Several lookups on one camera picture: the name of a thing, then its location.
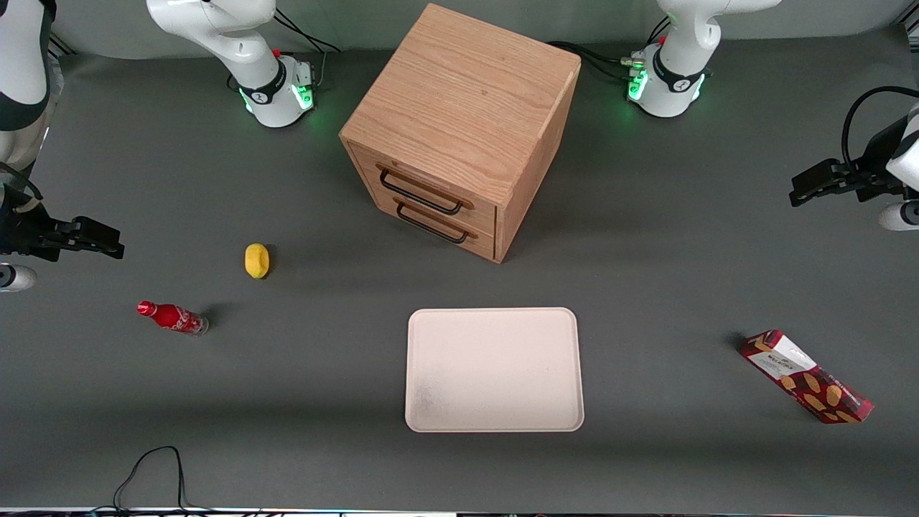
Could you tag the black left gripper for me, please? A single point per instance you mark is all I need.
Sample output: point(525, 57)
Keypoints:
point(870, 170)

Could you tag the red tartan cookie box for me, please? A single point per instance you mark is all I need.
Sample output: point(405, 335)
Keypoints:
point(808, 377)

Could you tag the red cola bottle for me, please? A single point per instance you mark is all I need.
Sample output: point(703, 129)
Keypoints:
point(172, 317)

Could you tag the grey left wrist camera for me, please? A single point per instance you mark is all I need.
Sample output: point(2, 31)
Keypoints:
point(901, 215)

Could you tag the yellow lemon toy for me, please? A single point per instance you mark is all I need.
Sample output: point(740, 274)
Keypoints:
point(257, 261)

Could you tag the wooden drawer cabinet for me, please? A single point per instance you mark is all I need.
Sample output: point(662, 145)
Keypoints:
point(467, 108)

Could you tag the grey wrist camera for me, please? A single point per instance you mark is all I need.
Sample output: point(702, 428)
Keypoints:
point(14, 278)
point(901, 215)

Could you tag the wooden drawer front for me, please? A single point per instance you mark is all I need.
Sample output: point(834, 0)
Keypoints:
point(431, 188)
point(449, 231)

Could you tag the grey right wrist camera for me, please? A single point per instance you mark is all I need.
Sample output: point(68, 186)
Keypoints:
point(14, 278)

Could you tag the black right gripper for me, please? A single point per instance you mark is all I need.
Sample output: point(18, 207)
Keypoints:
point(21, 231)

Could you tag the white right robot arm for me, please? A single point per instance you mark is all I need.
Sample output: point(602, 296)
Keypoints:
point(237, 50)

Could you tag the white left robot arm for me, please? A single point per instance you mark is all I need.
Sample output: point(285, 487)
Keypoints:
point(678, 50)

